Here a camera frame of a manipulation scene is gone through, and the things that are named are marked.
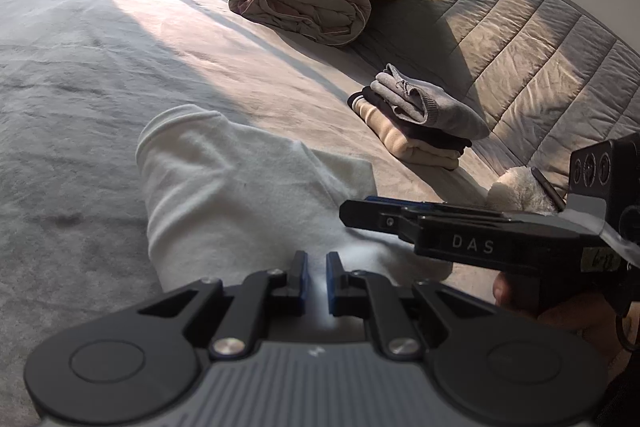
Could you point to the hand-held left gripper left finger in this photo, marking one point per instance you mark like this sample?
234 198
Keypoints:
299 282

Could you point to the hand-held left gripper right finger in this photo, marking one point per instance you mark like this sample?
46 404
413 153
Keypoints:
332 282

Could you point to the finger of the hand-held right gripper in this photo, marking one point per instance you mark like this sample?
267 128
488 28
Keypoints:
440 207
375 217

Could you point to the white long-sleeve shirt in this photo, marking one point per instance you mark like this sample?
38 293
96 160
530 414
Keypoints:
225 197

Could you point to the person's right hand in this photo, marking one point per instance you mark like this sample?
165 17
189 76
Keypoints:
575 317

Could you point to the white plush toy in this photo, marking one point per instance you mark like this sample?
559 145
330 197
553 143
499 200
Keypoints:
520 192

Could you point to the folded dark garment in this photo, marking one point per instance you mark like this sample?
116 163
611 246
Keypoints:
435 139

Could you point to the folded beige garment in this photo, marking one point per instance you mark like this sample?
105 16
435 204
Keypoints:
400 142

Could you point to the folded grey sweater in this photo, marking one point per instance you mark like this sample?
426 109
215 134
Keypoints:
440 112

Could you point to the quilted grey headboard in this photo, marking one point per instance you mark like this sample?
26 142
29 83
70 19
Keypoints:
525 47

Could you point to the bed with grey sheet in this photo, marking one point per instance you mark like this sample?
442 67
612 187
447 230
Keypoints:
100 47

